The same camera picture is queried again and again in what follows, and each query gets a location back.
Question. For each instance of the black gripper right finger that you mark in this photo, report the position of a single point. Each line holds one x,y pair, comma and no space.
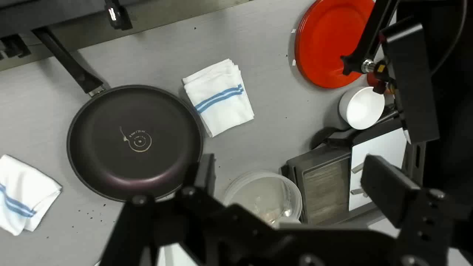
390,186

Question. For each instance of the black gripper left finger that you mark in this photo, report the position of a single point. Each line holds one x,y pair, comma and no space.
205,172

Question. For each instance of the black frying pan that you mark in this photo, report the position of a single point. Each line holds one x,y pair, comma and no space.
134,142

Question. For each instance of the white towel with blue stripes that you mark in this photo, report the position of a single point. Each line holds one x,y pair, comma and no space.
220,96
23,192

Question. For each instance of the white cup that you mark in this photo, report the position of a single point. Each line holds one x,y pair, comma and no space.
363,108

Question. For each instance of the black monitor panel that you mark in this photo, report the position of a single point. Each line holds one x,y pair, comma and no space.
412,83

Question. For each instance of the red plate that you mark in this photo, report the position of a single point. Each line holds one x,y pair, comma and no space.
328,42

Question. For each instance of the black diagonal support pole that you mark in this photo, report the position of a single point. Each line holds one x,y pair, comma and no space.
375,30

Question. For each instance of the black bench clamp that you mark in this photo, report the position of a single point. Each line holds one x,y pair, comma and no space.
119,13

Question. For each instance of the black workbench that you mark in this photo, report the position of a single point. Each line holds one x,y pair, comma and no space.
50,15

